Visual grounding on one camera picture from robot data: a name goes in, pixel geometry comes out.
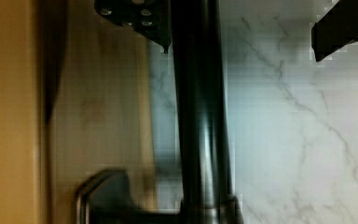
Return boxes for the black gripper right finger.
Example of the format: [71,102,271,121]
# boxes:
[311,0,358,62]

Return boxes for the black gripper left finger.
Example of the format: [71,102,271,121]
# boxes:
[94,0,172,53]

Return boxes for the black drawer handle bar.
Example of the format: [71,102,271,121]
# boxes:
[74,0,244,224]

